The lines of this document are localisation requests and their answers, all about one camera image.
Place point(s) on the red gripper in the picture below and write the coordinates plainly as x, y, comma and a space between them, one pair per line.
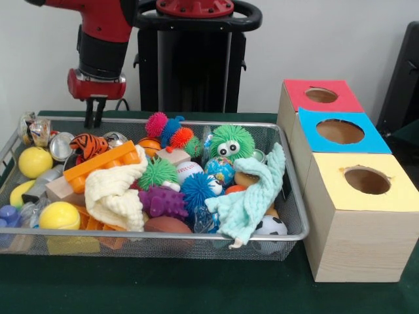
96, 86

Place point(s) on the clear jar with colourful contents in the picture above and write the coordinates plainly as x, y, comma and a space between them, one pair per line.
41, 132

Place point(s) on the multicolour spiky caterpillar toy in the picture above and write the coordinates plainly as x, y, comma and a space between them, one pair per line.
180, 135

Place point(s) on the green puffer ball with eyes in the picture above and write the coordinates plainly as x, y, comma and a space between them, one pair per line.
240, 135

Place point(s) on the mint green cloth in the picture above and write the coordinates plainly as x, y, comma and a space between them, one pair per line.
245, 202

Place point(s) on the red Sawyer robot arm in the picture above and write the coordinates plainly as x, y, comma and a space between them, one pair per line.
101, 39

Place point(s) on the shallow mesh bin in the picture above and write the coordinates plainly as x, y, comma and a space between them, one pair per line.
98, 243

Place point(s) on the wooden box with three holes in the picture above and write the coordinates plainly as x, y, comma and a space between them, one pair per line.
360, 248

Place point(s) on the orange toy brick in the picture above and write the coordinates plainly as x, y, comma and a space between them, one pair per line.
98, 163

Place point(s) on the smooth yellow ball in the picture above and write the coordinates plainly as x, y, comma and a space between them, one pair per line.
35, 162

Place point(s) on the cream yellow cloth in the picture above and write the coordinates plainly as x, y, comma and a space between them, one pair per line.
111, 196

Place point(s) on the green spiky caterpillar toy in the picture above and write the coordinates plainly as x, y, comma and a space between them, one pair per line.
158, 171

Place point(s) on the yellow tennis ball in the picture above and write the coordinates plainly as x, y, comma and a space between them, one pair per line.
59, 215

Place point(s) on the purple spiky toy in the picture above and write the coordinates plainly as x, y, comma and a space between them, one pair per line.
162, 202

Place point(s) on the brown toy football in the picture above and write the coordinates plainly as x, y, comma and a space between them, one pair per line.
168, 225

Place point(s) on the small soccer ball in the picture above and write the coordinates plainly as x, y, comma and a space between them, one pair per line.
275, 225

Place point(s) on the black stand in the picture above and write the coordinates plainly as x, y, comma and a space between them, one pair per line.
402, 81

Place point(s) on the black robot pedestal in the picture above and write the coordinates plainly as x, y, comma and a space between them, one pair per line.
183, 72

